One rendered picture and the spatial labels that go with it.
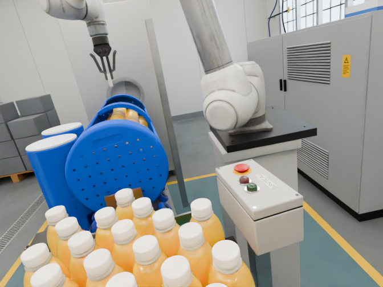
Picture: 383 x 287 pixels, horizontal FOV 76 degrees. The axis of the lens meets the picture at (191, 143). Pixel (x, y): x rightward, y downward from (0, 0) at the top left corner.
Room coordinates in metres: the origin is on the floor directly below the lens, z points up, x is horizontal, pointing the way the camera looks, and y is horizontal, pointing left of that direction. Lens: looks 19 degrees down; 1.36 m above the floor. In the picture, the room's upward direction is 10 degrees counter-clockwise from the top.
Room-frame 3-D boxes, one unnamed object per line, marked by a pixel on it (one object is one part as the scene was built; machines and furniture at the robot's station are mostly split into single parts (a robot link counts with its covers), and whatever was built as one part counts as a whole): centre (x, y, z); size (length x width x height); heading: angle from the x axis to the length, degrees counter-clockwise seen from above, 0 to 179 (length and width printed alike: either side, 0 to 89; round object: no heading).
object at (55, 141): (1.44, 0.82, 1.03); 0.28 x 0.28 x 0.01
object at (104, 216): (0.43, 0.19, 1.10); 0.04 x 0.04 x 0.02
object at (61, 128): (1.83, 0.93, 1.03); 0.28 x 0.28 x 0.01
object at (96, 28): (1.30, 0.35, 1.56); 0.09 x 0.09 x 0.06
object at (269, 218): (0.46, -0.11, 1.05); 0.20 x 0.10 x 0.10; 11
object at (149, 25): (2.14, 0.17, 0.85); 0.06 x 0.06 x 1.70; 11
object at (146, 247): (0.32, 0.10, 1.10); 0.04 x 0.04 x 0.02
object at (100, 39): (1.29, 0.35, 1.48); 0.08 x 0.07 x 0.09; 101
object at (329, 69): (2.58, -1.30, 0.72); 2.15 x 0.54 x 1.45; 3
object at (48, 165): (1.44, 0.82, 0.59); 0.28 x 0.28 x 0.88
